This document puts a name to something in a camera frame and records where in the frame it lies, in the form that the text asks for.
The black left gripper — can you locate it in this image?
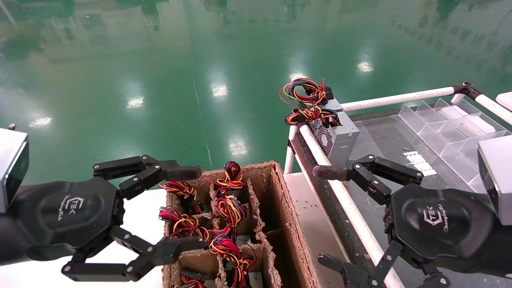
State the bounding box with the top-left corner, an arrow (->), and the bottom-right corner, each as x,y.
0,154 -> 209,282

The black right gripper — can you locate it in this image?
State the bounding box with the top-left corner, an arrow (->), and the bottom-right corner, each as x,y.
313,154 -> 512,288

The brown cardboard divider box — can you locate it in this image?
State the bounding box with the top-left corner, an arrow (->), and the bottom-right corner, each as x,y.
162,161 -> 320,288

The white paper label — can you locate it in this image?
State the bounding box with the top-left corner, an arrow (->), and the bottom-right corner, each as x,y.
404,151 -> 437,176

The clear acrylic compartment organizer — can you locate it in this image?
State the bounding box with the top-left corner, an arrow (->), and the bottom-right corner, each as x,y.
398,97 -> 512,194

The white block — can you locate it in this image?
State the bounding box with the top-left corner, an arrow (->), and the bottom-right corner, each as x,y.
460,115 -> 496,134
438,106 -> 468,120

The black pipe joint connector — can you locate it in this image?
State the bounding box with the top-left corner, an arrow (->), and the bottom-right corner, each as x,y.
453,82 -> 482,100

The white rounded object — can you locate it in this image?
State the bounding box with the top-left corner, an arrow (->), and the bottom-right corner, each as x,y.
496,91 -> 512,112

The power supply with coloured wires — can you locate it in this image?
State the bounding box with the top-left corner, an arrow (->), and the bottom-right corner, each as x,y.
202,230 -> 254,288
206,161 -> 246,196
285,106 -> 360,172
158,181 -> 204,214
214,194 -> 248,228
279,78 -> 344,112
174,268 -> 208,288
158,206 -> 212,244

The long white frame pipe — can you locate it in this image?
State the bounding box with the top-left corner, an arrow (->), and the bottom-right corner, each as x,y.
299,124 -> 405,288

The short white frame pipe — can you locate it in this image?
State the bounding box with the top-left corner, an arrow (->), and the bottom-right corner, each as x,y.
284,126 -> 298,174

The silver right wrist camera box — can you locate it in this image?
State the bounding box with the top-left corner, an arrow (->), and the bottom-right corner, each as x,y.
478,135 -> 512,226

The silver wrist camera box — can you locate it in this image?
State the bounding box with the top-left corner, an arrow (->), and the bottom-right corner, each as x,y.
478,135 -> 512,226
0,124 -> 30,214

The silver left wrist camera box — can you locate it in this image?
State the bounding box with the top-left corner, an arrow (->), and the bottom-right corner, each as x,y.
0,124 -> 30,214

